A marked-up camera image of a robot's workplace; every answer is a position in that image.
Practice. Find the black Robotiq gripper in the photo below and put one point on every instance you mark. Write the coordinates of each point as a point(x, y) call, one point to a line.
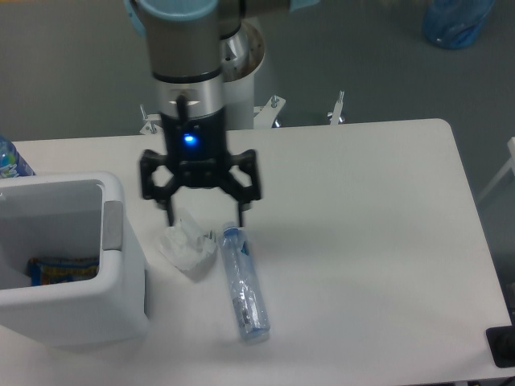
point(198, 157)

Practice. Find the white trash can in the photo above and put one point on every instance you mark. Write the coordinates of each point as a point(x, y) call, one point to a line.
point(72, 217)

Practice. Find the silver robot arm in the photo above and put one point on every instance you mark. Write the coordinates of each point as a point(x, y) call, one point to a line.
point(184, 42)

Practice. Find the crumpled white tissue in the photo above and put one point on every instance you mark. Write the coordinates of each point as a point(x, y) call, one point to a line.
point(186, 245)

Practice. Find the empty clear plastic bottle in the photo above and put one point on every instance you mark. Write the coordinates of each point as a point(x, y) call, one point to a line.
point(245, 292)

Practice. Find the blue labelled bottle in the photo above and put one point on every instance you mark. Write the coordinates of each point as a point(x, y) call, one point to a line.
point(12, 163)

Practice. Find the colourful snack wrapper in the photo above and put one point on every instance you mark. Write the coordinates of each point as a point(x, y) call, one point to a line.
point(50, 270)

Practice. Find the blue plastic bag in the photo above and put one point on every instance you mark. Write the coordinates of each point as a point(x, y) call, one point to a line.
point(455, 24)

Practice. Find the white furniture part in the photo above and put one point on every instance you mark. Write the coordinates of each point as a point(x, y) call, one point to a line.
point(501, 179)

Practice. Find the black device at table edge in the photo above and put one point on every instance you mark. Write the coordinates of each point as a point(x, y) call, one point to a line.
point(501, 343)

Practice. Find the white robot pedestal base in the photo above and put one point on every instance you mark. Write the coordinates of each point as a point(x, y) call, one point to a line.
point(241, 104)

